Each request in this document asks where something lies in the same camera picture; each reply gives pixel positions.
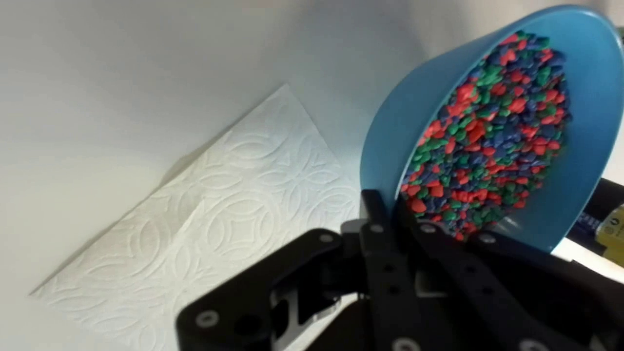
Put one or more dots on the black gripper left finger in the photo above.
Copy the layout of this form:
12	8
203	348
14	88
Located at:
277	299

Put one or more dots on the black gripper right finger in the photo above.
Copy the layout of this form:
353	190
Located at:
507	295

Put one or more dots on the blue bowl with colourful candy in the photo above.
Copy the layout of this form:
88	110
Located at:
509	131

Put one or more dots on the white paper napkin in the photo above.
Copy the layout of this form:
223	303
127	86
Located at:
264	182

